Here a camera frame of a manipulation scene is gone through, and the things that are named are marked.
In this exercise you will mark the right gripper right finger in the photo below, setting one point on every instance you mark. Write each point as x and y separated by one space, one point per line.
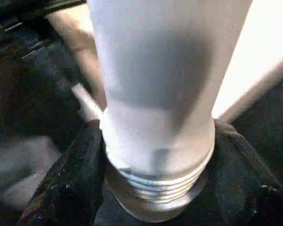
245 183

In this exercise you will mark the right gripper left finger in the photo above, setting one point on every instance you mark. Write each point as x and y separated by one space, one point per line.
70 179

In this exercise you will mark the white plastic table leg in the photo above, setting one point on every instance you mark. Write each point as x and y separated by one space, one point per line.
155 82

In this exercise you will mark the white plastic table top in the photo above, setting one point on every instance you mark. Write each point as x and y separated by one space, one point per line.
261 47

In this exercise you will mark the black mat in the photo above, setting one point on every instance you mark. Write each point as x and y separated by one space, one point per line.
26 94

